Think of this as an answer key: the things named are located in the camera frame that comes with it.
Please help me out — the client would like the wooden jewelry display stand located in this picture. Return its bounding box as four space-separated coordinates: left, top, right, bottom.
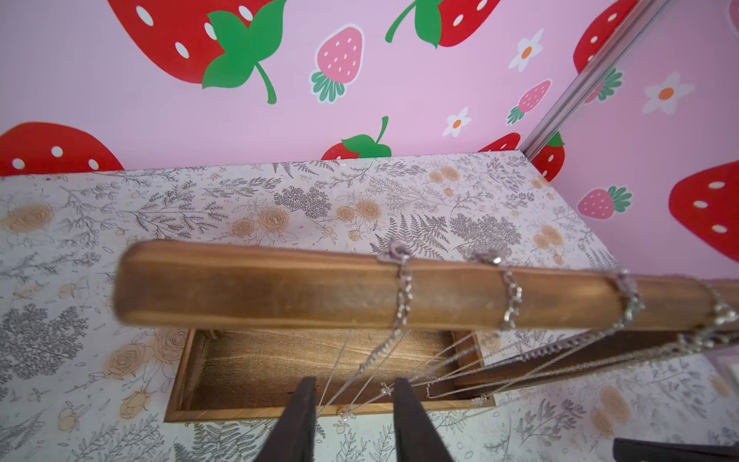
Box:
114 241 712 423

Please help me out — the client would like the aluminium corner frame post right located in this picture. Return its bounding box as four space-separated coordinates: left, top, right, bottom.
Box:
520 0 674 161

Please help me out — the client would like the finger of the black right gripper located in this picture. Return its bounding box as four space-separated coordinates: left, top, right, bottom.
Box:
612 438 738 462

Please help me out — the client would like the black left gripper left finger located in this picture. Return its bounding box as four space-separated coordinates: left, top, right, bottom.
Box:
254 377 317 462

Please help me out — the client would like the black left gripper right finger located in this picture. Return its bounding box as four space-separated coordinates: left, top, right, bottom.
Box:
393 378 453 462

